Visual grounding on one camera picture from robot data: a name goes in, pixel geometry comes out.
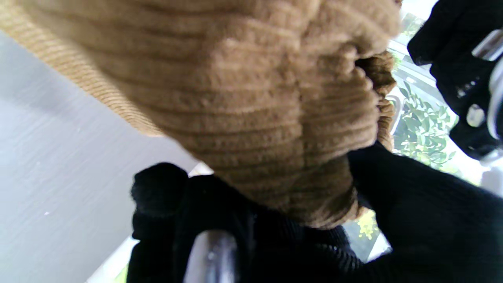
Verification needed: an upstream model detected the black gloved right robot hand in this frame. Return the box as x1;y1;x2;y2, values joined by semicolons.
126;141;503;283

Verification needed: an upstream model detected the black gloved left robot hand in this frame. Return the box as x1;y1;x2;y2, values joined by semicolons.
407;0;503;160

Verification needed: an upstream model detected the brown corduroy drawstring bag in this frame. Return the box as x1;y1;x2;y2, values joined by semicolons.
0;0;402;230

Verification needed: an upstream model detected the tall leafy potted tree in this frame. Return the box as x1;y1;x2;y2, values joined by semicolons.
393;79;462;170

